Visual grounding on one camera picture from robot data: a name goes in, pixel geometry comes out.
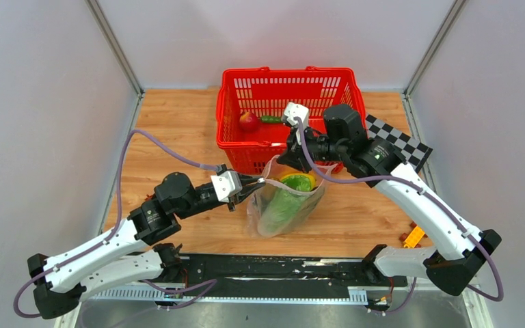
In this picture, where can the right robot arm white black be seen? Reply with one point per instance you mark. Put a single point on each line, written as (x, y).
(459, 249)

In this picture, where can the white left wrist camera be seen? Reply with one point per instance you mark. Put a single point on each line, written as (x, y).
(224, 185)

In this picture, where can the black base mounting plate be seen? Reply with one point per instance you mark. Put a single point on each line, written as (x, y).
(276, 277)

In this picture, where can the green white napa cabbage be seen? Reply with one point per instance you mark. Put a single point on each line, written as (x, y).
(281, 212)

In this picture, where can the yellow lemon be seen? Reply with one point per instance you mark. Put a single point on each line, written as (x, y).
(298, 182)

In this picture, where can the red plastic shopping basket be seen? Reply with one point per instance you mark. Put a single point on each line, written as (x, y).
(251, 102)

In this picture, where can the yellow orange toy car right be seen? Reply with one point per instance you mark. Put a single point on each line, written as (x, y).
(414, 237)

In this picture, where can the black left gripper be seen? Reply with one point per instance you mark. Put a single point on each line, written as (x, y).
(247, 190)

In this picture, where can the clear zip top bag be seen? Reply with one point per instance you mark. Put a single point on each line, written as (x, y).
(272, 172)

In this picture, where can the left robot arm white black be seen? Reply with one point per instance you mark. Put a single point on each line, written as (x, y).
(133, 249)

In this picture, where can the green chili pepper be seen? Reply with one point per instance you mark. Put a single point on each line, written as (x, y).
(267, 119)

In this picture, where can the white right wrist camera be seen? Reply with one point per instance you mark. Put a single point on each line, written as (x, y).
(296, 116)

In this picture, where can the red apple left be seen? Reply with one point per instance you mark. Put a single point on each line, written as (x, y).
(249, 122)

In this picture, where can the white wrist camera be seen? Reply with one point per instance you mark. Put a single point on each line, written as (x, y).
(296, 116)
(224, 185)

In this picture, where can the black white checkerboard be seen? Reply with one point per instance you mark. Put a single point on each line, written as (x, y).
(415, 152)

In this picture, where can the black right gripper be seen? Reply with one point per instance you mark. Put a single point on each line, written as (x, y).
(296, 156)

